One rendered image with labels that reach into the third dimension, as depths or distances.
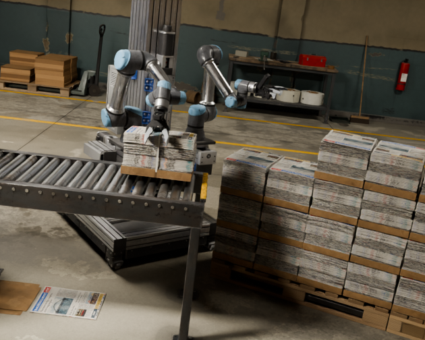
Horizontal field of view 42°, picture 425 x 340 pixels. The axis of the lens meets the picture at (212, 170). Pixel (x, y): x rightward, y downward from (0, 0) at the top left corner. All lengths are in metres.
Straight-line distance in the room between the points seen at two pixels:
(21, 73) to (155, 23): 5.87
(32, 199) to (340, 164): 1.70
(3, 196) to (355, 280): 2.04
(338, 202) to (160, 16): 1.65
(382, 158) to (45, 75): 6.92
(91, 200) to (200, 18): 7.38
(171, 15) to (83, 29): 6.46
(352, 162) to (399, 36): 7.24
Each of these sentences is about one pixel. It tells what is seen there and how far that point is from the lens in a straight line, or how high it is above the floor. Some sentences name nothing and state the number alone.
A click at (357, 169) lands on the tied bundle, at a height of 0.94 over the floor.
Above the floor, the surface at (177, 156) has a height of 0.96.
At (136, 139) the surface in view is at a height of 1.02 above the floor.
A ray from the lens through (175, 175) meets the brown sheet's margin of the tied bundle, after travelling 2.90.
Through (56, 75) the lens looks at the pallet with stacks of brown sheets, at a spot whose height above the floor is 0.32.
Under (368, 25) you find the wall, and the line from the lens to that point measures 10.19.
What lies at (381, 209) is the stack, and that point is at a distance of 3.28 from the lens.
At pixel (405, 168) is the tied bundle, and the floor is 1.00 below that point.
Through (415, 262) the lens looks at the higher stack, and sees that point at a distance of 3.37.
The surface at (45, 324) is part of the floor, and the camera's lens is 3.19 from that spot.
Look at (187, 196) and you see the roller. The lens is 2.79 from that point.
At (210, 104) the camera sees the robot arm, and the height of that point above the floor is 1.06.
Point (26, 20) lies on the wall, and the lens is 10.44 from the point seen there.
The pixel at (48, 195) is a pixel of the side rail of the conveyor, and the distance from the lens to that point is 2.80.
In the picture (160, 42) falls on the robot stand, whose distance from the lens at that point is 3.70.
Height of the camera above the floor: 1.77
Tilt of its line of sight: 17 degrees down
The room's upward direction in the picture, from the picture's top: 7 degrees clockwise
